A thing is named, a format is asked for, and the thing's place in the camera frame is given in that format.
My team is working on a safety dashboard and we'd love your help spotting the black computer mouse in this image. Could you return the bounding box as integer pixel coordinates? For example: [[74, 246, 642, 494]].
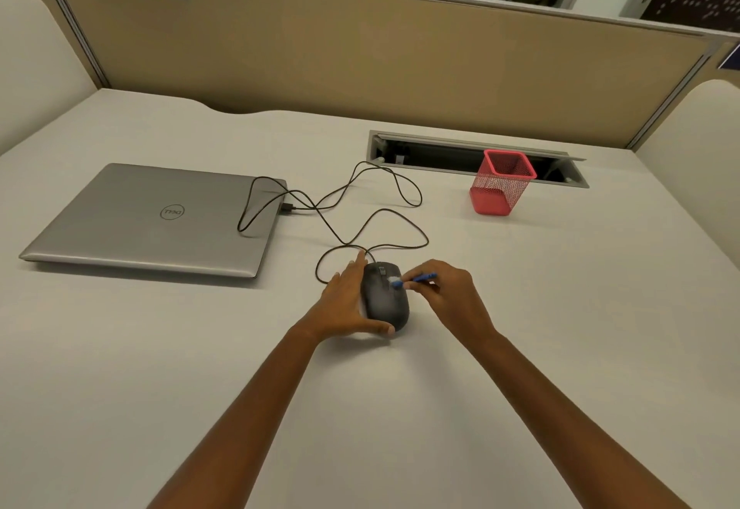
[[360, 261, 410, 336]]

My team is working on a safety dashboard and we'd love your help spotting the silver laptop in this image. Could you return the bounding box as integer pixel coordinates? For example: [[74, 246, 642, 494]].
[[18, 163, 288, 280]]

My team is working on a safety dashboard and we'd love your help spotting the beige desk partition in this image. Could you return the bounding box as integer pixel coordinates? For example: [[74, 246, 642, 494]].
[[29, 0, 740, 151]]

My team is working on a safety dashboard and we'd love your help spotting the black mouse cable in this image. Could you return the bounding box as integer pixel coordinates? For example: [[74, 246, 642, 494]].
[[237, 162, 430, 287]]

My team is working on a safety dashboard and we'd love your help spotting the person's right forearm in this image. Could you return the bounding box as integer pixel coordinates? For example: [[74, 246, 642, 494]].
[[469, 329, 691, 509]]

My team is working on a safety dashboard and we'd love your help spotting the person's left forearm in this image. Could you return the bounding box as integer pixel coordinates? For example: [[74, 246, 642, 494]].
[[147, 324, 325, 509]]

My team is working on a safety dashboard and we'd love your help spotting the grey desk cable port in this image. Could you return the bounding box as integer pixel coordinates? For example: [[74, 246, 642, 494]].
[[367, 130, 590, 189]]

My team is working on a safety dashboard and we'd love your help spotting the person's right hand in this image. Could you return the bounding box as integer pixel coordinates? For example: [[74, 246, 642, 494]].
[[404, 260, 499, 346]]

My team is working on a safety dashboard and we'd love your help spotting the red mesh pen holder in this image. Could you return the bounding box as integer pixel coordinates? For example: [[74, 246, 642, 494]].
[[469, 149, 538, 216]]

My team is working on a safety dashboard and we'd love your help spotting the person's left hand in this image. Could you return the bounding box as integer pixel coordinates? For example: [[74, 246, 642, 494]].
[[300, 250, 397, 344]]

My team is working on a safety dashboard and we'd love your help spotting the cream side divider panel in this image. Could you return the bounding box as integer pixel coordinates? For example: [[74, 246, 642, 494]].
[[0, 0, 98, 157], [634, 79, 740, 272]]

